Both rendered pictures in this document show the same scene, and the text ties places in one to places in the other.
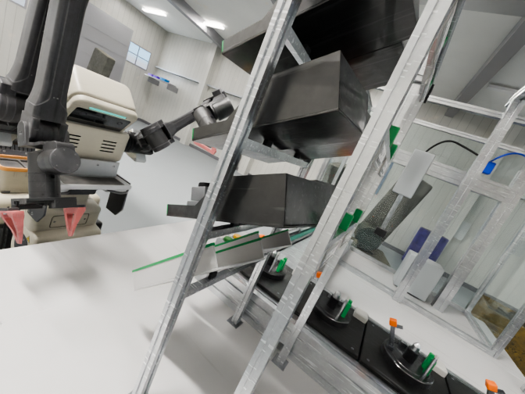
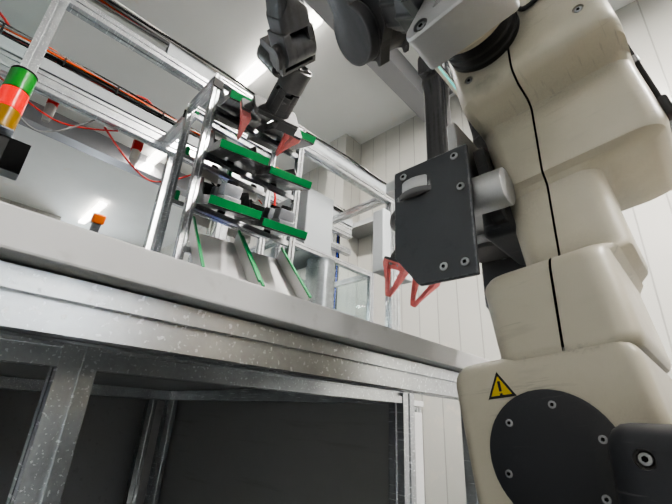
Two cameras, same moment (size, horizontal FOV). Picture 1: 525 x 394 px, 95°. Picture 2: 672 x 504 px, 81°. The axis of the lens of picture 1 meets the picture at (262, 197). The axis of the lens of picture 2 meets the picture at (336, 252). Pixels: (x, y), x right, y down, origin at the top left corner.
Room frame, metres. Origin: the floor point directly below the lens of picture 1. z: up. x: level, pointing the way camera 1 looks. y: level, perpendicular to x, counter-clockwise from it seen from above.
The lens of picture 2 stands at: (1.34, 0.59, 0.74)
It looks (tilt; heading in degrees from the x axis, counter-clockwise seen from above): 23 degrees up; 201
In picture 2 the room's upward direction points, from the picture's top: 3 degrees clockwise
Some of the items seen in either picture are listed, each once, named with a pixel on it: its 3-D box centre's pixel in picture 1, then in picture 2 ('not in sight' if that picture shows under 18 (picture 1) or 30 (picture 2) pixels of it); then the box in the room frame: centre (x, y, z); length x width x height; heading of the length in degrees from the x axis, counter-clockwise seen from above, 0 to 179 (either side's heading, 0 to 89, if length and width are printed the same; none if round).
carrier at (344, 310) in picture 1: (333, 300); not in sight; (0.73, -0.36, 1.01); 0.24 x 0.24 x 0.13; 64
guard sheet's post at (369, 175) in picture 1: (371, 170); (29, 66); (0.95, -0.34, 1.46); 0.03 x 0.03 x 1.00; 64
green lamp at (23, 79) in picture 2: not in sight; (19, 83); (0.97, -0.31, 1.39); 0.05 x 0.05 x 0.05
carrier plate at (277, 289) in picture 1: (266, 270); not in sight; (0.85, -0.12, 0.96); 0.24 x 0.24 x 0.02; 64
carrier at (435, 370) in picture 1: (412, 353); not in sight; (0.63, -0.58, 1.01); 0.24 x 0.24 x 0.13; 64
